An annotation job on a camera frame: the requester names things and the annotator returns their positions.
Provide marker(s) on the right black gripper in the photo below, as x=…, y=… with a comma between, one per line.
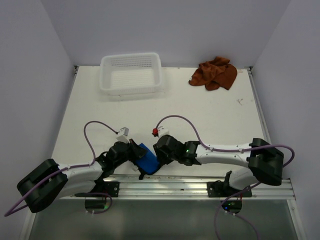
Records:
x=162, y=161

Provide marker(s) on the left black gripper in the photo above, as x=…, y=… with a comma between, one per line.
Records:
x=137, y=151

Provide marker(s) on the blue and grey towel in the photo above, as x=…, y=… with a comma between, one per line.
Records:
x=148, y=164

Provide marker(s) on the white plastic basket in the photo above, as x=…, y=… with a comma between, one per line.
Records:
x=130, y=74

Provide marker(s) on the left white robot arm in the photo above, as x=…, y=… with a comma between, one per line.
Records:
x=51, y=181

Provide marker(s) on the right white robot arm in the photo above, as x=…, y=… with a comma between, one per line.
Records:
x=259, y=161

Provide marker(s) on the brown towel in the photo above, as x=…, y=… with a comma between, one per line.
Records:
x=214, y=74

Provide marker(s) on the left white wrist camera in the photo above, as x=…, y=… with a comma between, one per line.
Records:
x=122, y=135

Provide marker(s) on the aluminium rail frame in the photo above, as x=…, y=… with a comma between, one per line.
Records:
x=88, y=101

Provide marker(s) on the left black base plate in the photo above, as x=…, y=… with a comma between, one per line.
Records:
x=110, y=188

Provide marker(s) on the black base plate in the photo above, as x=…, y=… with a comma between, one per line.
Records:
x=110, y=188
x=220, y=189

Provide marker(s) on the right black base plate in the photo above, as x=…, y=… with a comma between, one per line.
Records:
x=220, y=189

